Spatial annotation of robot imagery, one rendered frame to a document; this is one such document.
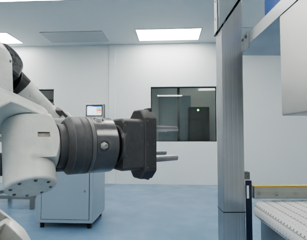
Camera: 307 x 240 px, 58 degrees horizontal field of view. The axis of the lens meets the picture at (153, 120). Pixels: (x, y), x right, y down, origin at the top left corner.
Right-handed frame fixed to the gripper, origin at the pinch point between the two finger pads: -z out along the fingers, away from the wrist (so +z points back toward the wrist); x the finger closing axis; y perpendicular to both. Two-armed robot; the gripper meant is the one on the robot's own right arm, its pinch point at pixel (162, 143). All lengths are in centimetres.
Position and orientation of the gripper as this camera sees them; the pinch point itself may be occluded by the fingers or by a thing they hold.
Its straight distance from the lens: 51.8
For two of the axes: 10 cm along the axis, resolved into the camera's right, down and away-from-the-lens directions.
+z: -8.4, -0.3, -5.4
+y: 5.5, -0.4, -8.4
